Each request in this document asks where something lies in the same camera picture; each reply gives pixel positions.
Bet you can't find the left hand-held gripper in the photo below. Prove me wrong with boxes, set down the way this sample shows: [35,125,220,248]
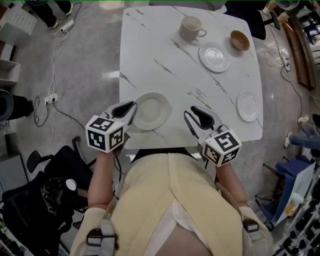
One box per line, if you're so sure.
[84,100,139,154]

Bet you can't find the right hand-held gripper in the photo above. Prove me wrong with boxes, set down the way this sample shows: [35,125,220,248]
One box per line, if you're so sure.
[184,105,243,167]

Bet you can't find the white plate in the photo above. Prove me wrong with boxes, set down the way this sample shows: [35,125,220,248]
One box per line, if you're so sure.
[198,46,231,74]
[131,91,171,132]
[236,89,258,123]

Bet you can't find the person's right forearm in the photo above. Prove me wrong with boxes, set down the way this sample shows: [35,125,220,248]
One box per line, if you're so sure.
[214,163,248,208]

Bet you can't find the person's left forearm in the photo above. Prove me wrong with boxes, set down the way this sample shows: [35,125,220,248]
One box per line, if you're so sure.
[87,149,116,210]

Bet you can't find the person's black trousers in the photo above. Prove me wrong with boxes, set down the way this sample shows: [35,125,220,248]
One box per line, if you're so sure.
[129,147,201,163]

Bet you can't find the white power strip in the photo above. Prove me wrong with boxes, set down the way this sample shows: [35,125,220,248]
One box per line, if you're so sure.
[59,20,75,33]
[281,58,293,73]
[44,92,59,105]

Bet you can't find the black mesh chair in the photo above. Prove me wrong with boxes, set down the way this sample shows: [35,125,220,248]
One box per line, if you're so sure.
[0,136,101,256]

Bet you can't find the person's yellow knit top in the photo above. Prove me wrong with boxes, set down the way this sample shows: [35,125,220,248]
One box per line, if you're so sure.
[71,152,273,256]

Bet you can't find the brown bowl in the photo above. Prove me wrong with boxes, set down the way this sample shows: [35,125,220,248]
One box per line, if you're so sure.
[229,30,251,51]

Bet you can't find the beige mug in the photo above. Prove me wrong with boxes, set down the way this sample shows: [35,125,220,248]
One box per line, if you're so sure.
[178,15,208,43]

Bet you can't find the white paper cup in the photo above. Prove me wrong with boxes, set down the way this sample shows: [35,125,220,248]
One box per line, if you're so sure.
[65,178,78,191]

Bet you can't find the blue cloth covered chair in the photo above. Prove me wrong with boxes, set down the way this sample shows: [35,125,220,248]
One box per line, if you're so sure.
[254,154,318,232]

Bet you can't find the black office chair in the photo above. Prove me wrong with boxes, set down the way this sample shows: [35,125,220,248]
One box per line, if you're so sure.
[224,0,282,41]

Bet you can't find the black plastic bag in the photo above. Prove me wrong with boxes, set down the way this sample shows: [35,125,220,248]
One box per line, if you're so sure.
[41,176,76,216]

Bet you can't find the brown wooden platform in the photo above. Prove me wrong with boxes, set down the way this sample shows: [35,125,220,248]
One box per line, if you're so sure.
[283,14,316,91]

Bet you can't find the white board panel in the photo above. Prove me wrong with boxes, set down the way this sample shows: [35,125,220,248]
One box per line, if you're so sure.
[271,162,317,225]

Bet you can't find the white open shelf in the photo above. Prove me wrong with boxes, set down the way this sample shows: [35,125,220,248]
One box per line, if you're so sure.
[0,41,21,89]

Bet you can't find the white paper roll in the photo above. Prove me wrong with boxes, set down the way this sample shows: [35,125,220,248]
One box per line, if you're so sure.
[291,192,305,205]

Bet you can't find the yellow carton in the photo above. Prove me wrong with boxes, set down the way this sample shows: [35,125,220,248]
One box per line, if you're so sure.
[284,201,300,216]

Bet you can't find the white drawer cabinet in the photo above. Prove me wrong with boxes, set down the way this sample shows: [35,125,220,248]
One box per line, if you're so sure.
[0,2,38,36]

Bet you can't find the group of black devices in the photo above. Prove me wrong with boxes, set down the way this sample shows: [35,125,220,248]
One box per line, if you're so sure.
[274,197,320,256]

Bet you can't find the black floor cable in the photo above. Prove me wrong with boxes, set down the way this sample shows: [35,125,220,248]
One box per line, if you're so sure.
[51,101,86,131]

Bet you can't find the grey shoulder strap black buckle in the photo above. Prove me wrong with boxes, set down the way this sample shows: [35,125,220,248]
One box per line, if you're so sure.
[241,218,261,241]
[86,219,118,253]

